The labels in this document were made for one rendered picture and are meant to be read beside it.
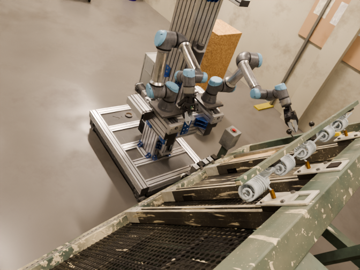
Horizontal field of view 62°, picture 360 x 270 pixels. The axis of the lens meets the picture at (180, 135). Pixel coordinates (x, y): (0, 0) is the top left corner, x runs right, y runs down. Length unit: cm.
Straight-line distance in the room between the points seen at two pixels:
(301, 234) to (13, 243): 236
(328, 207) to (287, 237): 25
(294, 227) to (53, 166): 276
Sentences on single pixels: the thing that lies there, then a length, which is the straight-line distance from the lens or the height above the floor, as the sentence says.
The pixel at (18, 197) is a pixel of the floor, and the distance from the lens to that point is 312.
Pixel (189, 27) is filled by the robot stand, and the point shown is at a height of 168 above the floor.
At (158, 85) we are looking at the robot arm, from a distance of 236.
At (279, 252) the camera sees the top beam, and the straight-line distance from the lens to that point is 85.
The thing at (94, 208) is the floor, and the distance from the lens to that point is 302.
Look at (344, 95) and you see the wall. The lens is 498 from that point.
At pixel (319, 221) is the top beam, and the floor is 184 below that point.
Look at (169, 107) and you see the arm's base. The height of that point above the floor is 108.
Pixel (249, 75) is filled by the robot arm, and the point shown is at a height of 157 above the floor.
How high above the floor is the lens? 248
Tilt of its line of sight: 38 degrees down
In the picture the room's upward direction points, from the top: 20 degrees clockwise
